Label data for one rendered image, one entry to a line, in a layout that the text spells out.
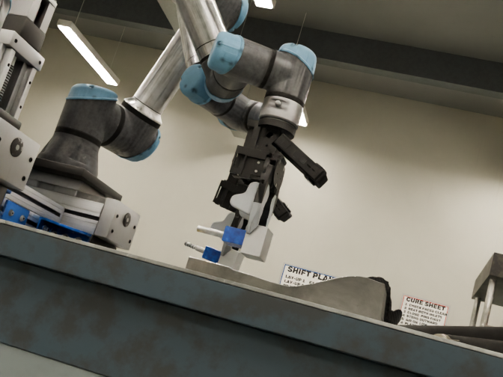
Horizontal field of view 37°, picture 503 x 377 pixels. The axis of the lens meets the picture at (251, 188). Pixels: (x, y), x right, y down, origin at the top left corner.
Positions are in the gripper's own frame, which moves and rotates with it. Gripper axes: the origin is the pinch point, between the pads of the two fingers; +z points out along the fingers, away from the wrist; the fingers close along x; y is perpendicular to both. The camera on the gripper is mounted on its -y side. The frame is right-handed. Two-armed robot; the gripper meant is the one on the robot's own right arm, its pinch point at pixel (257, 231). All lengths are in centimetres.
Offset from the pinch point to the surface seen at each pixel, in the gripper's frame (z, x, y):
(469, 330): 8.9, 13.0, -37.9
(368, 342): 17, 52, -28
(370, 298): 4.9, -10.0, -21.0
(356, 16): -335, -548, 111
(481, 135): -309, -735, -31
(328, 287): 5.0, -10.0, -13.3
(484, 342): 11.1, 22.5, -39.7
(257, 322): 18, 52, -17
